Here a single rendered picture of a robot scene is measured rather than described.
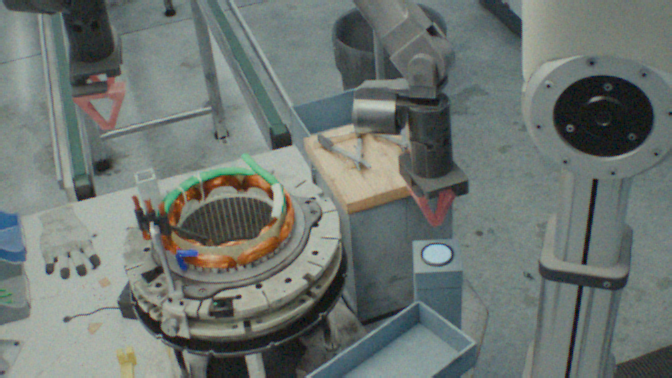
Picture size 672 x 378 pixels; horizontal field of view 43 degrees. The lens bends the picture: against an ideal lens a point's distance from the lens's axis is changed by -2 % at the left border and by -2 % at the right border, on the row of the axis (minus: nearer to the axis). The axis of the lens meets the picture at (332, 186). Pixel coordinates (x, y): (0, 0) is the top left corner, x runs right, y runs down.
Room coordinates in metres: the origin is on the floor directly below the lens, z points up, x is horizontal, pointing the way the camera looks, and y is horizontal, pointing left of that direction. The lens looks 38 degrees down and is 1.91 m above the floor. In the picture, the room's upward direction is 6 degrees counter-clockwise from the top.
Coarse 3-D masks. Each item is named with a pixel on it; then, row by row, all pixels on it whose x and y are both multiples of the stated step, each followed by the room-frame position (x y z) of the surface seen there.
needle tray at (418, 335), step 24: (408, 312) 0.80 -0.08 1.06; (432, 312) 0.79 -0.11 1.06; (384, 336) 0.78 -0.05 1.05; (408, 336) 0.79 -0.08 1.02; (432, 336) 0.79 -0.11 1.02; (456, 336) 0.76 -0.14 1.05; (336, 360) 0.73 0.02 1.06; (360, 360) 0.75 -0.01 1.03; (384, 360) 0.75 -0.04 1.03; (408, 360) 0.75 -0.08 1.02; (432, 360) 0.75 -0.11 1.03; (456, 360) 0.71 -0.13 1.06
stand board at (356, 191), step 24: (312, 144) 1.21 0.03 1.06; (336, 144) 1.20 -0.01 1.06; (384, 144) 1.19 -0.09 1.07; (336, 168) 1.13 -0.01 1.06; (360, 168) 1.13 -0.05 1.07; (384, 168) 1.12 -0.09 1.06; (336, 192) 1.08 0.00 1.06; (360, 192) 1.07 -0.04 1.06; (384, 192) 1.06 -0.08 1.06; (408, 192) 1.07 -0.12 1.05
